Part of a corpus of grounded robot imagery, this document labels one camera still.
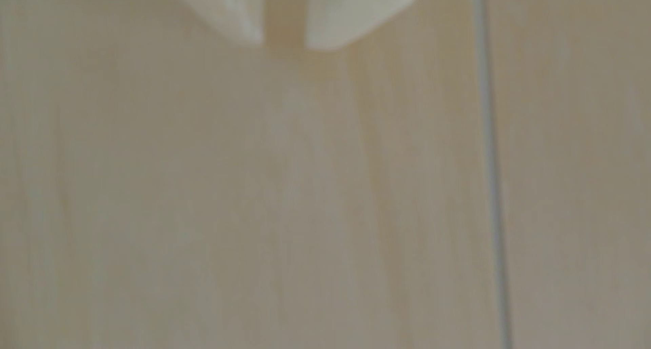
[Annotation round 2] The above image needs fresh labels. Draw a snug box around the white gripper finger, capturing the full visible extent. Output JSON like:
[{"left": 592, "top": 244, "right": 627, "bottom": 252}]
[
  {"left": 304, "top": 0, "right": 426, "bottom": 51},
  {"left": 165, "top": 0, "right": 265, "bottom": 47}
]

